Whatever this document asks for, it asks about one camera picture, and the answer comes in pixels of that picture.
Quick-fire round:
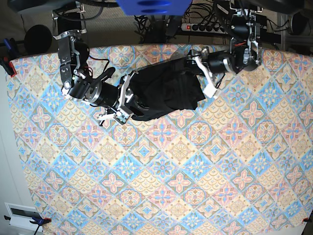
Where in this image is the red black clamp left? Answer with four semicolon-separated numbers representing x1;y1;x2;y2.
0;57;17;77

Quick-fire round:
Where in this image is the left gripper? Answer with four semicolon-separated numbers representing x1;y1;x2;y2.
195;50;236;78

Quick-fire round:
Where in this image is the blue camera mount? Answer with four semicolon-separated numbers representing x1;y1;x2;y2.
116;0;192;16

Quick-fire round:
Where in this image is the patterned tablecloth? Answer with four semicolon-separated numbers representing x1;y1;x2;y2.
6;50;313;235

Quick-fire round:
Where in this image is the orange clamp bottom right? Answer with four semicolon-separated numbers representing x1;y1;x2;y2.
302;218;312;223

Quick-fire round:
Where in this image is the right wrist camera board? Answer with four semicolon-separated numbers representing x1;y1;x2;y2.
113;114;129;125

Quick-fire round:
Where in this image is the white wall vent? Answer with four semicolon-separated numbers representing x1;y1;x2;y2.
5;202;41;231

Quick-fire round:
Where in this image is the white power strip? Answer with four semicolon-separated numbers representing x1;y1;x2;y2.
181;23;226;34

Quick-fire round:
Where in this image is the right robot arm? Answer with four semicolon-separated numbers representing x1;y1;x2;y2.
52;1;140;120

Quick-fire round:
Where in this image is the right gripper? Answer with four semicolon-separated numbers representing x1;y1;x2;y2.
99;82;137;115

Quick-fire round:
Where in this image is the black round stool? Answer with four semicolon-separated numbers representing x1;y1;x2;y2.
24;24;52;55

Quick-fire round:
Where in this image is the black t-shirt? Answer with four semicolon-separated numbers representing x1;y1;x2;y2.
127;58;205;121

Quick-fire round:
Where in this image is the blue clamp bottom left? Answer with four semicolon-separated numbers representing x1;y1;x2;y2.
3;215;51;235

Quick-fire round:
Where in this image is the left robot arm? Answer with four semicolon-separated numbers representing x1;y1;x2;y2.
192;0;262;74

